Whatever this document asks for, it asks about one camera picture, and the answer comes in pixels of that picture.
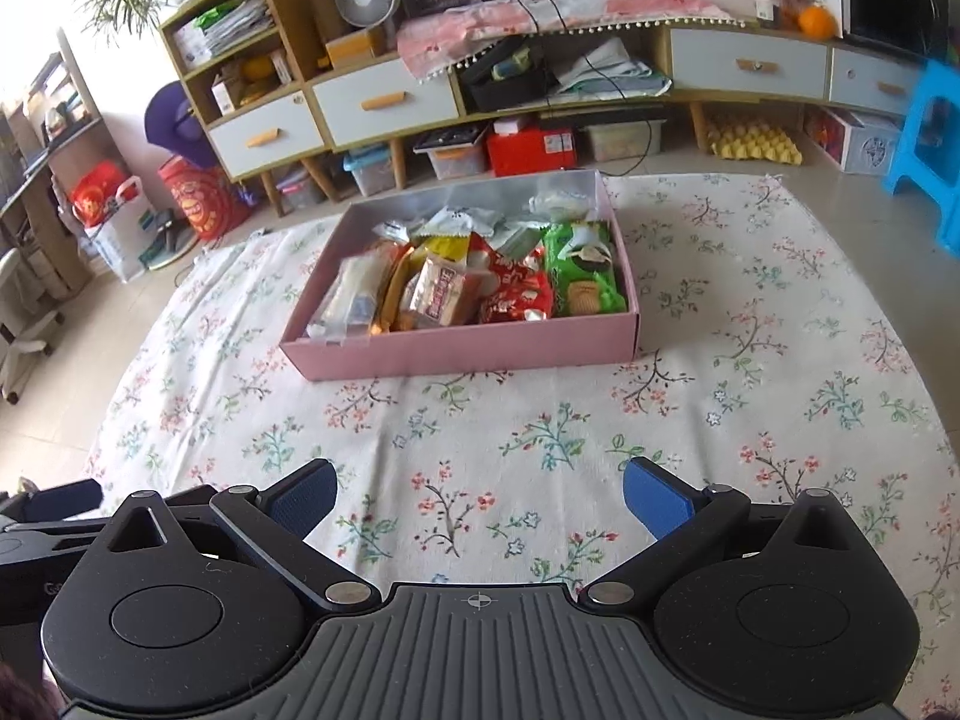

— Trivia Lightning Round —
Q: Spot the orange fruit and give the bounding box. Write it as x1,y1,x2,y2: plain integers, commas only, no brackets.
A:
796,6,837,42

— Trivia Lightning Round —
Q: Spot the long silver snack packet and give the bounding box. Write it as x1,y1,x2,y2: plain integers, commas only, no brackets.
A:
420,206,502,239

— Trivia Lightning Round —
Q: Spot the white drawer wooden handle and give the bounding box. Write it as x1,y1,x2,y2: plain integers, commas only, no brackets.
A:
206,90,327,181
311,56,462,147
829,49,927,117
667,26,830,102

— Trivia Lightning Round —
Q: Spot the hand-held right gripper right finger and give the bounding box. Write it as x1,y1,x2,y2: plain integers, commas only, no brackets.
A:
577,456,856,608

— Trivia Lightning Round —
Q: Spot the pink cardboard box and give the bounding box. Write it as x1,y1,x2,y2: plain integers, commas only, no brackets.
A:
279,169,642,383

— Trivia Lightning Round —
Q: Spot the clear storage bin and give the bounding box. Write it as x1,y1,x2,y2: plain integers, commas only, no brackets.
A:
581,118,665,162
274,165,327,211

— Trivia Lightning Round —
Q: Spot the person's dark red clothing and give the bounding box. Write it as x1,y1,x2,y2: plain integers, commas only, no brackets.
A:
0,664,57,720

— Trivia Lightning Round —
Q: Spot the clear bin blue lid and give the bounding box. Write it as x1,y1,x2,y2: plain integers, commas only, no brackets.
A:
343,146,397,196

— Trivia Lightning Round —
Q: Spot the red cardboard box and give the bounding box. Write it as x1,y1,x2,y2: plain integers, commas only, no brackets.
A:
486,126,577,177

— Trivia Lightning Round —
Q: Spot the gold snack packet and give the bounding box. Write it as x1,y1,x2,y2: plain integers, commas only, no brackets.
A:
371,240,421,335

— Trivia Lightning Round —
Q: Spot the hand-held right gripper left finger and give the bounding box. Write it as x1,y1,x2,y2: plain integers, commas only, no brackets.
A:
94,457,380,612

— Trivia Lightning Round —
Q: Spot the wooden desk shelf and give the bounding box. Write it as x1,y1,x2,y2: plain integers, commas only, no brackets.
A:
0,52,113,301

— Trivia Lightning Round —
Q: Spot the stack of plastic bags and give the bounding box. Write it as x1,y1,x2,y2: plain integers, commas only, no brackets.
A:
176,0,275,65

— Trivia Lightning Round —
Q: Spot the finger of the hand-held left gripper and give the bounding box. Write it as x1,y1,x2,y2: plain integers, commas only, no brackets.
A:
0,478,104,524

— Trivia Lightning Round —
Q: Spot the clear bin black tray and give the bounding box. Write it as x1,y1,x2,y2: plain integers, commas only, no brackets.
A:
414,127,488,179

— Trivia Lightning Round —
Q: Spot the black device white base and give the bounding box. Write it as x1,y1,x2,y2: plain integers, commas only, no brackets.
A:
142,206,203,271

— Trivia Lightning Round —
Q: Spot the white patterned storage box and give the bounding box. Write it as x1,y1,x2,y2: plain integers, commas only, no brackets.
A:
806,106,901,173

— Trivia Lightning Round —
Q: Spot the brown snack packet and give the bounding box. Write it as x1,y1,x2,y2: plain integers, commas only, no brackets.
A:
405,255,485,331

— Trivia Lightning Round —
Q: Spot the yellow box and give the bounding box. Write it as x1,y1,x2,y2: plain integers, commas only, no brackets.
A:
324,26,387,68

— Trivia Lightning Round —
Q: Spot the white shopping bag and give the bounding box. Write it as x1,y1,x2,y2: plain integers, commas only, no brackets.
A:
86,176,162,282

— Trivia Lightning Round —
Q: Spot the wooden cabinet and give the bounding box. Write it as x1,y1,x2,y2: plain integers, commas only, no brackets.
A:
159,0,935,215

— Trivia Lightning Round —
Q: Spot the purple hat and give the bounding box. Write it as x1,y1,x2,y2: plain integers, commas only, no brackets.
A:
145,80,218,170

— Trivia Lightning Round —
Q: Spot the floral tablecloth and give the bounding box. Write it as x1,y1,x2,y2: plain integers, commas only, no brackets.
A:
79,169,960,691

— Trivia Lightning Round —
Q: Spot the yellow egg tray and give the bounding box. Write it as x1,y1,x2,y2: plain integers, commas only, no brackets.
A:
705,114,803,164

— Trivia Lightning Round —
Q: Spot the pink floral cloth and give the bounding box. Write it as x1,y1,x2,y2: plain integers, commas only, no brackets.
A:
396,0,740,80

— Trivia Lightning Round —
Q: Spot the blue plastic stool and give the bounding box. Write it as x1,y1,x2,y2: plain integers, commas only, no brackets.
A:
883,60,960,256

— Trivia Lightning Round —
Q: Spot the black microwave oven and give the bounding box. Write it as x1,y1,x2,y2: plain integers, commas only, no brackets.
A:
840,0,950,61

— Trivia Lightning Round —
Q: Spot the clear white roll snack packet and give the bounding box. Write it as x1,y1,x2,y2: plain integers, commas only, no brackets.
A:
307,244,398,346

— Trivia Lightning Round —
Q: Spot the round red bag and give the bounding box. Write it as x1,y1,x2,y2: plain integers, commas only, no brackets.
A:
157,154,252,241

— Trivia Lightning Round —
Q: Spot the black power cable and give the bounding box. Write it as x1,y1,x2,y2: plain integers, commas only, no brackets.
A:
499,0,653,173

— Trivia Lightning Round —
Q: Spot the white office chair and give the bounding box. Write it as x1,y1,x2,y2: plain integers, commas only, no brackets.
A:
0,247,65,402

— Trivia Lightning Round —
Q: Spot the red gift bag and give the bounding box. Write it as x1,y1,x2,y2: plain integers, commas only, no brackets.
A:
71,161,128,226

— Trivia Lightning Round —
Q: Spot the green chips packet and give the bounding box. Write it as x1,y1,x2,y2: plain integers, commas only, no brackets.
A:
541,221,627,317

